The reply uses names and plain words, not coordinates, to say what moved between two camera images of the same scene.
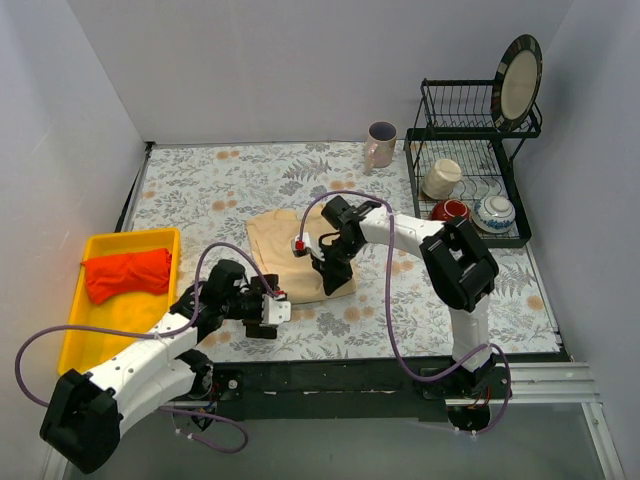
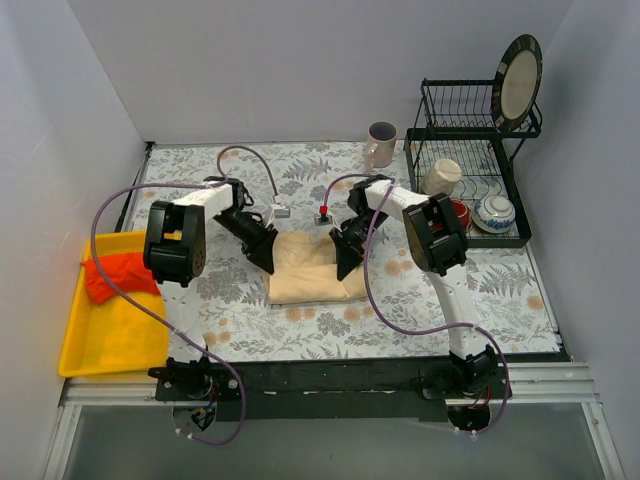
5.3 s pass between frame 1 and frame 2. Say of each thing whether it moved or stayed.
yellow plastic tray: stayed
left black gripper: moved
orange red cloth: stayed
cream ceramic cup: stayed
